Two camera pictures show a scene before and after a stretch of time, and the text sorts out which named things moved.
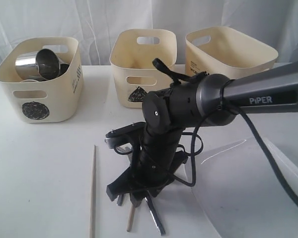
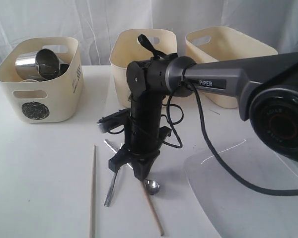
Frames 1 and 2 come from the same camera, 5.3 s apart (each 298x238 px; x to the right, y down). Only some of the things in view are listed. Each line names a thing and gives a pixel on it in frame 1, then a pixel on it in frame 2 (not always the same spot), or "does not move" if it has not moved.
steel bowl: x=63 y=68 does not move
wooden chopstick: x=93 y=232 does not move
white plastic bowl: x=29 y=80 does not move
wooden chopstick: x=130 y=219 to x=162 y=233
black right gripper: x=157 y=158 to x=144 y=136
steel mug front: x=26 y=65 does not move
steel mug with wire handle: x=48 y=64 does not move
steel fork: x=119 y=200 to x=115 y=149
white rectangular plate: x=296 y=175 to x=240 y=210
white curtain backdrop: x=93 y=22 does not move
